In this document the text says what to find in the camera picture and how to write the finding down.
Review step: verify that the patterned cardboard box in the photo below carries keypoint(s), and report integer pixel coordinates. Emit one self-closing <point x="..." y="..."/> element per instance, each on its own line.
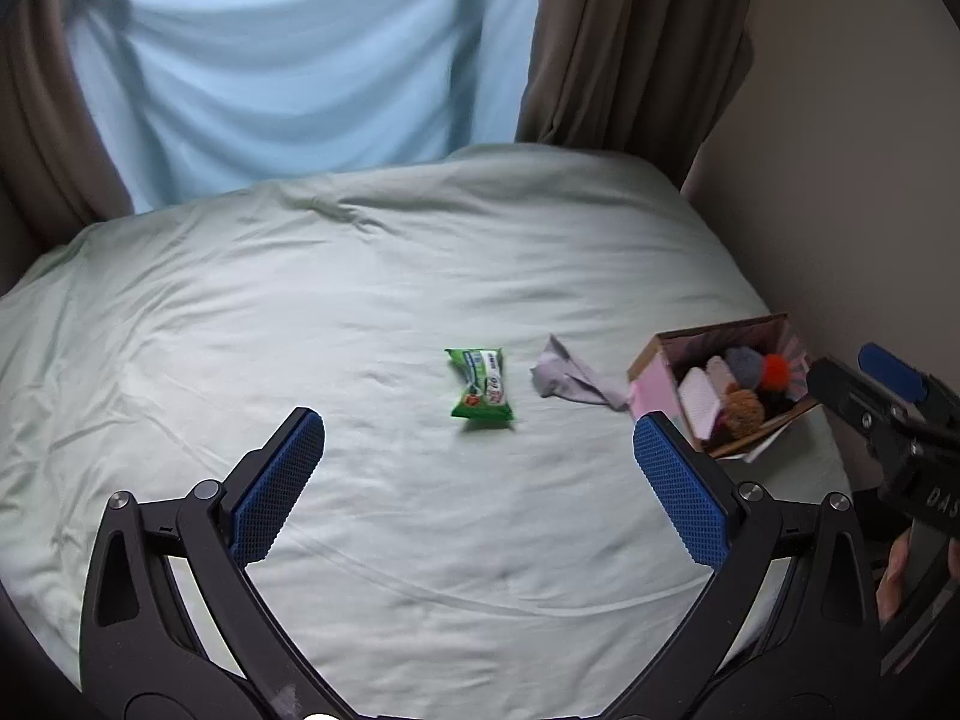
<point x="652" y="397"/>

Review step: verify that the brown curtain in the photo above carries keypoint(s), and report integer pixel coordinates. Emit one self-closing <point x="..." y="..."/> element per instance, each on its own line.
<point x="45" y="127"/>
<point x="637" y="52"/>

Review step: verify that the brown pompom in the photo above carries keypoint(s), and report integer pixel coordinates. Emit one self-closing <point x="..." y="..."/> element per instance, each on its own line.
<point x="742" y="409"/>

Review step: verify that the orange pompom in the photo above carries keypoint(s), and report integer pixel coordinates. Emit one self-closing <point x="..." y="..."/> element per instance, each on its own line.
<point x="774" y="371"/>

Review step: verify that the green snack packet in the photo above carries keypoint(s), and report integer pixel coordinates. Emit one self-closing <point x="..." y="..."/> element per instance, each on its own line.
<point x="484" y="386"/>

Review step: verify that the person's right hand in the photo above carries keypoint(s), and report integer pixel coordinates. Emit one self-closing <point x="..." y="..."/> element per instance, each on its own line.
<point x="894" y="570"/>

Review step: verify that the bed with pale green sheet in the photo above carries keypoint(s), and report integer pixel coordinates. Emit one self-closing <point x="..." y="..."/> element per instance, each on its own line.
<point x="375" y="277"/>

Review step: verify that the pale lavender sock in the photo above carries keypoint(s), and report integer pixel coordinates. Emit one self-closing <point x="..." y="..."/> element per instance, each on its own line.
<point x="570" y="382"/>

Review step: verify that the white pink ribbed pad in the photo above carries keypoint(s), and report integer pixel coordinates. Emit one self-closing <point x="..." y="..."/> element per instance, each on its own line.
<point x="701" y="401"/>

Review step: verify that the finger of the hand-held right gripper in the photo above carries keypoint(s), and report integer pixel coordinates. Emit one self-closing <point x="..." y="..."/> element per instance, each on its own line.
<point x="892" y="375"/>
<point x="847" y="390"/>

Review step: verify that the pale pink soft cloth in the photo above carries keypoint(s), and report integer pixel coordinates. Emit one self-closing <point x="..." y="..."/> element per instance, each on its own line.
<point x="720" y="373"/>

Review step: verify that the light blue hanging cloth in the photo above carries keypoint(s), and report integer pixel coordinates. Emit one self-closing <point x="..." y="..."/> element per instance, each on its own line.
<point x="300" y="52"/>

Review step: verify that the grey-blue sock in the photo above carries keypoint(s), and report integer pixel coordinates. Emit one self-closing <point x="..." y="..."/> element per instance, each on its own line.
<point x="742" y="364"/>

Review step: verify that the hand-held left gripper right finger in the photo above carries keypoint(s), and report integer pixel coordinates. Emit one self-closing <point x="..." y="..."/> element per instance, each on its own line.
<point x="679" y="495"/>

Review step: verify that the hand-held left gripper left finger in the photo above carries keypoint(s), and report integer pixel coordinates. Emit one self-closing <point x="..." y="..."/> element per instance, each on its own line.
<point x="277" y="487"/>

